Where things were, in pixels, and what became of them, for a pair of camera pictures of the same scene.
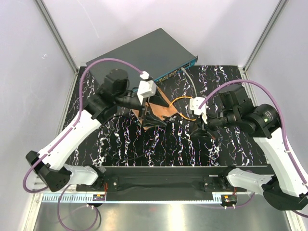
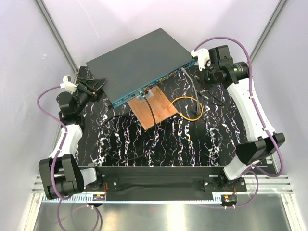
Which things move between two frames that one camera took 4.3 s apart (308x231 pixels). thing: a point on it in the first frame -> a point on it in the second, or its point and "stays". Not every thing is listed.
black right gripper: x=203 y=128 -> x=205 y=84
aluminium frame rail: x=61 y=41 stays
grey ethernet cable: x=184 y=69 stays
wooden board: x=157 y=110 stays
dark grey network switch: x=158 y=53 stays
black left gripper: x=149 y=120 -> x=93 y=90
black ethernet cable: x=118 y=159 -> x=106 y=122
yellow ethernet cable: x=180 y=113 stays
